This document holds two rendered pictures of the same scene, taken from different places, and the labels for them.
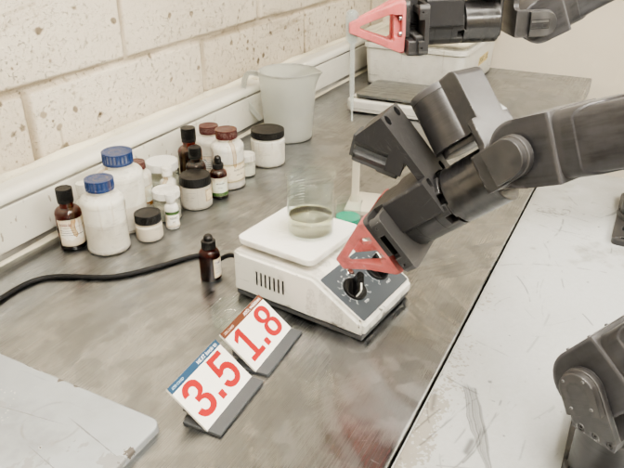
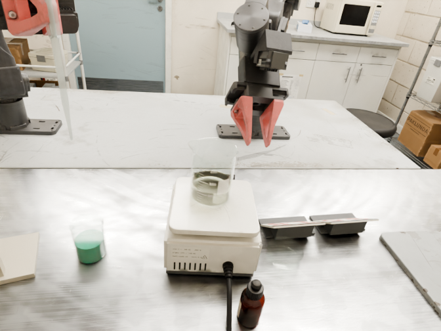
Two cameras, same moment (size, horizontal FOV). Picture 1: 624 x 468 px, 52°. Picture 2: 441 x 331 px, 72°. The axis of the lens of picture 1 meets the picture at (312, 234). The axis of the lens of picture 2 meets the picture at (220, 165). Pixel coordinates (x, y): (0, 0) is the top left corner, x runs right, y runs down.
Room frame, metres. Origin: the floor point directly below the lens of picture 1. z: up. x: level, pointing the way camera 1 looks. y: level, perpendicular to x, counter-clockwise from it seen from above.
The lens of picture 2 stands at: (0.97, 0.29, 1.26)
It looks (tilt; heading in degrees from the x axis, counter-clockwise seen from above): 32 degrees down; 231
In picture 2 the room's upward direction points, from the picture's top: 6 degrees clockwise
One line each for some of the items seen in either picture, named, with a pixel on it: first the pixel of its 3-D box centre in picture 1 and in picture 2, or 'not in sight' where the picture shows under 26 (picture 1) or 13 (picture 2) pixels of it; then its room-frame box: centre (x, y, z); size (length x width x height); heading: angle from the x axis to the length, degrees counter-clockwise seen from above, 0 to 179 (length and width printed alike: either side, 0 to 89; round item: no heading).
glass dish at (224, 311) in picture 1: (233, 314); (284, 254); (0.67, 0.10, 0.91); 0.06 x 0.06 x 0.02
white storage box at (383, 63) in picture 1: (432, 52); not in sight; (1.93, -0.36, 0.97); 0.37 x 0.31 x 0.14; 151
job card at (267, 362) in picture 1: (262, 333); (290, 221); (0.61, 0.06, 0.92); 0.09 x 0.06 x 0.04; 155
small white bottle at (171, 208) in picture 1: (171, 210); not in sight; (0.93, 0.23, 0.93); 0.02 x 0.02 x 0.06
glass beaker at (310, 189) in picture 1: (312, 204); (210, 173); (0.75, 0.00, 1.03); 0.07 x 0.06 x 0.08; 129
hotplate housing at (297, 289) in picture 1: (315, 267); (211, 215); (0.74, 0.00, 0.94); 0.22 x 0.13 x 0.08; 56
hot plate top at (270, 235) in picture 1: (299, 233); (214, 203); (0.75, 0.02, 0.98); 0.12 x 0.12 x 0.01; 56
